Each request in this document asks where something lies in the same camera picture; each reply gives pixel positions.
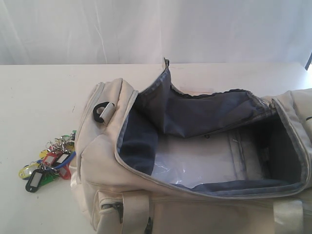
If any beige duffel bag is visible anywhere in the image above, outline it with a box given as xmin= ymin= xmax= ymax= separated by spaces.
xmin=69 ymin=60 xmax=312 ymax=234

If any colourful key tag bunch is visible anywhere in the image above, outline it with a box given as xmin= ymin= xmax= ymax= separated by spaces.
xmin=19 ymin=130 xmax=76 ymax=193

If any dark stand at right edge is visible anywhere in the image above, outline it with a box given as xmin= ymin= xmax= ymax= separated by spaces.
xmin=305 ymin=53 xmax=312 ymax=70

